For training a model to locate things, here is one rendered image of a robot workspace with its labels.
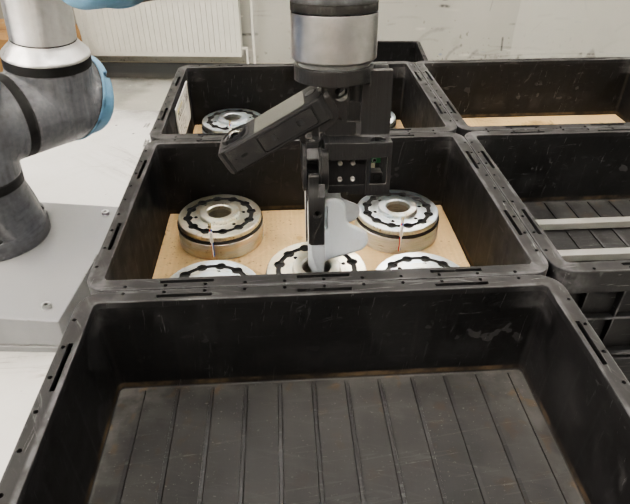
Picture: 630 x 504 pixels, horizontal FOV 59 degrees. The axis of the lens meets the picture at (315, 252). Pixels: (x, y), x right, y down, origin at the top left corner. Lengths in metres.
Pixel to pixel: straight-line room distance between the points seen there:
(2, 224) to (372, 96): 0.55
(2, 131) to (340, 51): 0.50
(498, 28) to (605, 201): 3.10
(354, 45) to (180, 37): 3.33
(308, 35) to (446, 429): 0.35
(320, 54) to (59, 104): 0.48
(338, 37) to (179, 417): 0.34
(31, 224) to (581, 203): 0.77
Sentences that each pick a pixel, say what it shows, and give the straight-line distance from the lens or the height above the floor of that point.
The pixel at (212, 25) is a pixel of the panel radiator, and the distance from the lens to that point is 3.73.
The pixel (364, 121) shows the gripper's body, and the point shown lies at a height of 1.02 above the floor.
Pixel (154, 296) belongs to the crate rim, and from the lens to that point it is 0.47.
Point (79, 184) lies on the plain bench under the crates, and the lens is 1.18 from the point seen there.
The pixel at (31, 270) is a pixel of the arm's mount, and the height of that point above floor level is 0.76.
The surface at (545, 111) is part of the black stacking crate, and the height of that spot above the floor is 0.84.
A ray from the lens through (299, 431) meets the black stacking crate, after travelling 0.49.
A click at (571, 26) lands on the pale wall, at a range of 4.06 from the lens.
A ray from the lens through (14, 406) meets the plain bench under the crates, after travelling 0.76.
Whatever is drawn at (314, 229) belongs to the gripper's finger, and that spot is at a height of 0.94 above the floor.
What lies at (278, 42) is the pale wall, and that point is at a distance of 3.82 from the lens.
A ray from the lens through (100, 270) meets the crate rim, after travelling 0.52.
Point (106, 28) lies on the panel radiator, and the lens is 3.93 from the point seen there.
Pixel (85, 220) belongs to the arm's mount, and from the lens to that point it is 0.94.
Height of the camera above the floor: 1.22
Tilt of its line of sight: 36 degrees down
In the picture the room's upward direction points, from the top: straight up
